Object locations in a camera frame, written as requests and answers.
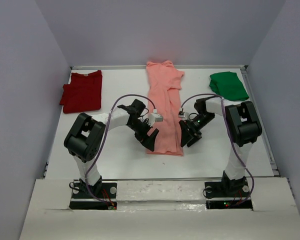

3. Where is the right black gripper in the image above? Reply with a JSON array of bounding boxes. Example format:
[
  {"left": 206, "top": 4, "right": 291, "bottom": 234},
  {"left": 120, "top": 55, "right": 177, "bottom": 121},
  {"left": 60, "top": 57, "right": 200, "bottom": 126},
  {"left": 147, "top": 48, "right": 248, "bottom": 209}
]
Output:
[{"left": 178, "top": 112, "right": 215, "bottom": 147}]

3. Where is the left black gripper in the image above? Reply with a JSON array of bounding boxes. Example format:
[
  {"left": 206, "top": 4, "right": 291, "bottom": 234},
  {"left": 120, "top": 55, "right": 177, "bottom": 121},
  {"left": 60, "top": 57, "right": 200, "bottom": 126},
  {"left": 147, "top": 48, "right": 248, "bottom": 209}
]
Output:
[{"left": 127, "top": 119, "right": 158, "bottom": 152}]

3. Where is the pink t-shirt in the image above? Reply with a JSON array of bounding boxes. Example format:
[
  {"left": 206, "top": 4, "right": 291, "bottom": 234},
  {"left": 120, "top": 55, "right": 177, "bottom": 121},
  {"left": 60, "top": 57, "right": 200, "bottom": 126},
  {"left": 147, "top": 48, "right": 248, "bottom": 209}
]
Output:
[{"left": 146, "top": 60, "right": 185, "bottom": 156}]

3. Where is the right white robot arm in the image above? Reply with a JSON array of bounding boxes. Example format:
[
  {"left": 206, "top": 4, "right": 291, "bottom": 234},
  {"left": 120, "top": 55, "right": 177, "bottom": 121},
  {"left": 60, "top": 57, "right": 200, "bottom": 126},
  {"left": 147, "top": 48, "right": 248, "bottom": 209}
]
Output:
[{"left": 178, "top": 93, "right": 262, "bottom": 199}]

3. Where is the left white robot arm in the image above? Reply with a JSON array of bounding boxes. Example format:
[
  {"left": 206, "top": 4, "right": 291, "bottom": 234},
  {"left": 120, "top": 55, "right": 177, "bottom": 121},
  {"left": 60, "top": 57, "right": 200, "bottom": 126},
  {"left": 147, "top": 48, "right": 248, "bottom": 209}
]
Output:
[{"left": 64, "top": 99, "right": 164, "bottom": 198}]

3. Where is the green t-shirt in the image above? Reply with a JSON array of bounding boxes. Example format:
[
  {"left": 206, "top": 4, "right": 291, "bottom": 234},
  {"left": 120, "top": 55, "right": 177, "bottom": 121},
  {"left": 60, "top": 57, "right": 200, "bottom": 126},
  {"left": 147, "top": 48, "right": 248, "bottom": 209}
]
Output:
[{"left": 209, "top": 71, "right": 249, "bottom": 101}]

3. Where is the white cardboard front cover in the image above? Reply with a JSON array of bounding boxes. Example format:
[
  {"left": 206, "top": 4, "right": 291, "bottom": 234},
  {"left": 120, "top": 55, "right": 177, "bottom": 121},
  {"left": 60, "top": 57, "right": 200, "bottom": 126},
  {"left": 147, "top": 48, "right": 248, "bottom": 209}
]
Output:
[{"left": 20, "top": 177, "right": 300, "bottom": 240}]

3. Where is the red folded t-shirt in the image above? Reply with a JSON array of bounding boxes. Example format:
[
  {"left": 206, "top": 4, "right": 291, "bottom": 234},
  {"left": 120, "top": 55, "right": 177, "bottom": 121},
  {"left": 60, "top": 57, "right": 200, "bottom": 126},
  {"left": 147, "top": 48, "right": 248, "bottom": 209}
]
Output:
[{"left": 59, "top": 70, "right": 103, "bottom": 114}]

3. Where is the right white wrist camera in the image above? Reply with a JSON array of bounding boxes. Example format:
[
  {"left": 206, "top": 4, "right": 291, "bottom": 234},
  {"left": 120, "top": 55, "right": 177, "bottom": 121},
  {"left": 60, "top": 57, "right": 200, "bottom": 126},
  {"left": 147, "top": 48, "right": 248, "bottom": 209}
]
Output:
[{"left": 178, "top": 107, "right": 189, "bottom": 119}]

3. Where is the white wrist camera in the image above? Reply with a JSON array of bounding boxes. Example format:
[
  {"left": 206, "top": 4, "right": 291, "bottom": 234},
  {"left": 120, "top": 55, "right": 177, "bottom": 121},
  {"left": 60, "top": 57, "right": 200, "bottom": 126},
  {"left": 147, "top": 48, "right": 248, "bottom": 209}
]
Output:
[
  {"left": 178, "top": 107, "right": 189, "bottom": 119},
  {"left": 148, "top": 108, "right": 164, "bottom": 125}
]

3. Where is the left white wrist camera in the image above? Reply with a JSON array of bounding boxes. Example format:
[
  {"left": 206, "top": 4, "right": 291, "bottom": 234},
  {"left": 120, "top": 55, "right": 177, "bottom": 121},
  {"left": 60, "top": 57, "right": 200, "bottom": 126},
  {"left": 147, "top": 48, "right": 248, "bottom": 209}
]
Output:
[{"left": 148, "top": 108, "right": 164, "bottom": 125}]

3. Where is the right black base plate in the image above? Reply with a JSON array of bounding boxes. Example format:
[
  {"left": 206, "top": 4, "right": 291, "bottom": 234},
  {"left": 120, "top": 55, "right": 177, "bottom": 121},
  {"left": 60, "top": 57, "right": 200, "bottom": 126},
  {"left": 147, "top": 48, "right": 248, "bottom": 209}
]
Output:
[{"left": 202, "top": 181, "right": 253, "bottom": 210}]

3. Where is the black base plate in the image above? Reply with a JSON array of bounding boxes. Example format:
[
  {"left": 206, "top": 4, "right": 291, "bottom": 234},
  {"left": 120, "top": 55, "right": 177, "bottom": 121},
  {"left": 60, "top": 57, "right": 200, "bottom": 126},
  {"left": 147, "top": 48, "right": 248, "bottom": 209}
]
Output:
[
  {"left": 202, "top": 181, "right": 253, "bottom": 210},
  {"left": 68, "top": 181, "right": 118, "bottom": 211}
]

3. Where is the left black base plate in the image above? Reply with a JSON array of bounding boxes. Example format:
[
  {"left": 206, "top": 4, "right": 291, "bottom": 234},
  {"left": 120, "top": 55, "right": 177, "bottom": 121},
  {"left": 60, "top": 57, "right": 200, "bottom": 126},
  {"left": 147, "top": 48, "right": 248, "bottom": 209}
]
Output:
[{"left": 68, "top": 181, "right": 118, "bottom": 211}]

